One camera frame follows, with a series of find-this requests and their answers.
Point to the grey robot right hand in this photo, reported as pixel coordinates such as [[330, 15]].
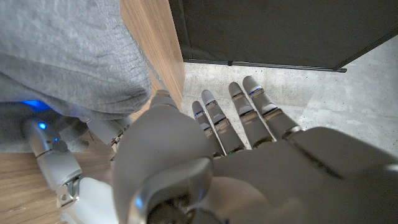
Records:
[[56, 158]]

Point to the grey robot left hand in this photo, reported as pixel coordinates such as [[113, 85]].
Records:
[[264, 180]]

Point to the grey cotton shorts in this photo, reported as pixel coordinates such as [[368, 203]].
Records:
[[68, 56]]

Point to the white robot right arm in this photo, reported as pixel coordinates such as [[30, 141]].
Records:
[[93, 202]]

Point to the black backdrop curtain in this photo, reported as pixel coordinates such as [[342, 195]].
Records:
[[280, 28]]

